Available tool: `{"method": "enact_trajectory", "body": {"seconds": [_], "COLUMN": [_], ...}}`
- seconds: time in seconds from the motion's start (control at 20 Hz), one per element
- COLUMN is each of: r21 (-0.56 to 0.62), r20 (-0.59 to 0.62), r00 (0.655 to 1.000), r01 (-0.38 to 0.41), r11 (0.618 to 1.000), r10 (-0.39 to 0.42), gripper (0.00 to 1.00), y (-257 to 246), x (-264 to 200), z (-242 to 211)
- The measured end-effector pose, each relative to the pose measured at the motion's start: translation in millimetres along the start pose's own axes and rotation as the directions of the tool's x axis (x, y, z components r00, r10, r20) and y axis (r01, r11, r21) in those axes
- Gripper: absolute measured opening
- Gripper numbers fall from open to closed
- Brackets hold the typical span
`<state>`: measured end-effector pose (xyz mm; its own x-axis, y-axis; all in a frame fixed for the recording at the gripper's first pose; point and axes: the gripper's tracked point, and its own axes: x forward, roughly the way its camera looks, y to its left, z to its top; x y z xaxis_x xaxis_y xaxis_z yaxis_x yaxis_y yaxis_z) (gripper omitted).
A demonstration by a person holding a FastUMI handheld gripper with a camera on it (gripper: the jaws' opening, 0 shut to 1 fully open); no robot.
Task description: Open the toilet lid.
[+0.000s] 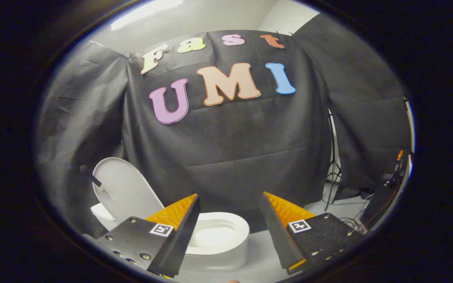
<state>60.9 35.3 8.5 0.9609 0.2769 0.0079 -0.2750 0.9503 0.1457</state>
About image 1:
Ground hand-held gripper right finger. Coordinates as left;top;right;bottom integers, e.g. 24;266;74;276
259;191;363;275

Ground white toilet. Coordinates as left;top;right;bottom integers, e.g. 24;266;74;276
90;202;250;272

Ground tangled floor cables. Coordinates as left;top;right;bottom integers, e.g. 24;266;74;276
339;215;368;233

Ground black equipment table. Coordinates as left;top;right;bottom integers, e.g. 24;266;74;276
362;157;406;230

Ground red cable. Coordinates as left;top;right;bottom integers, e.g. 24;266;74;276
366;184;402;227

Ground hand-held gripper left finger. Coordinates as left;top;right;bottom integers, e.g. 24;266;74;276
96;193;202;278

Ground black backdrop cloth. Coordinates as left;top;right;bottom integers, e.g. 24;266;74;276
36;14;412;233

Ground white toilet lid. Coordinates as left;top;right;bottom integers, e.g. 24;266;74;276
79;157;165;222

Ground black tripod stand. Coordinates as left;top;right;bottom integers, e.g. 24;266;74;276
323;110;344;211

